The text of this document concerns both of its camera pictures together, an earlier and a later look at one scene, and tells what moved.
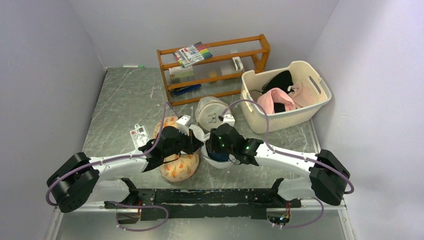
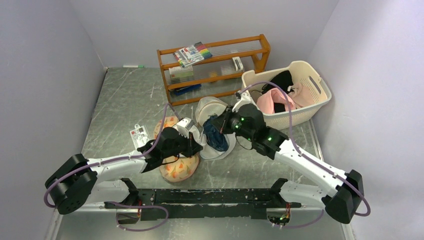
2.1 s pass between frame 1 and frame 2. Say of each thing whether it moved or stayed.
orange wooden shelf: stayed
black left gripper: stayed
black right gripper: moved
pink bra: stayed
